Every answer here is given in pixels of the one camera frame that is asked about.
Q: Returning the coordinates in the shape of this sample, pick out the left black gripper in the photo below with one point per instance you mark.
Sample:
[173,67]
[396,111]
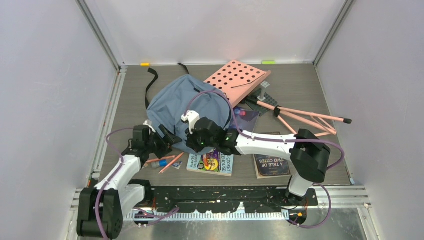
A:
[166,142]

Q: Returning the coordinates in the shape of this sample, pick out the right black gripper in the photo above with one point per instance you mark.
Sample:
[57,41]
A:
[191,142]

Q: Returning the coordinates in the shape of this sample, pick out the Storey Treehouse colourful book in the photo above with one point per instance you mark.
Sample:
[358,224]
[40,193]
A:
[213,162]

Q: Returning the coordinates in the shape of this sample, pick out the blue fabric backpack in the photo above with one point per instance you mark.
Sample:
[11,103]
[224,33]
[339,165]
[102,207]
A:
[183,94]

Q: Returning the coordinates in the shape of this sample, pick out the dark blue bokeh book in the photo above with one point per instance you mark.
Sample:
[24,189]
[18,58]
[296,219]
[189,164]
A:
[245,118]

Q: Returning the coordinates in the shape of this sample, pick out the Tale of Two Cities book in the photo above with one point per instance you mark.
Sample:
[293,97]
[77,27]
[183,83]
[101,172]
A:
[270,166]

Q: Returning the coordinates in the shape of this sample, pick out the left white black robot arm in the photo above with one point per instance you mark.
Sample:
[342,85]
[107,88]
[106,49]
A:
[101,209]

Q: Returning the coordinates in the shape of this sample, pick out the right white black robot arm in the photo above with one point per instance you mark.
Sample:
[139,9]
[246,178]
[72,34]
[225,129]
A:
[308,154]

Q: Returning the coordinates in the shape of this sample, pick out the orange pencil short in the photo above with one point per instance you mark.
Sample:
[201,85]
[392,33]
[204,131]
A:
[159,159]

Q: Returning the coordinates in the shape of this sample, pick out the blue grey glue stick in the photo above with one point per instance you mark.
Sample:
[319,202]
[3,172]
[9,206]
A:
[159,164]

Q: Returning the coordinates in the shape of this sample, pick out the orange pencil long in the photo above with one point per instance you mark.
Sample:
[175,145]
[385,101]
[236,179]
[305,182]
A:
[171,162]

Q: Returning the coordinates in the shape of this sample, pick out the dark grey lego plate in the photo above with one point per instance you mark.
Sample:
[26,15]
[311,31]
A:
[260,94]

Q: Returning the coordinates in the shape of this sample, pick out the pink perforated music stand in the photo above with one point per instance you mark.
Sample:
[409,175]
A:
[237,80]

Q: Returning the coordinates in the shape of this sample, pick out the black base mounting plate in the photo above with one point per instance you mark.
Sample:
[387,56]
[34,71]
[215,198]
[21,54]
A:
[222,199]

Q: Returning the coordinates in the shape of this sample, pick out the aluminium front rail frame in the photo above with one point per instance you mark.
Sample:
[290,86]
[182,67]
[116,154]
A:
[195,117]

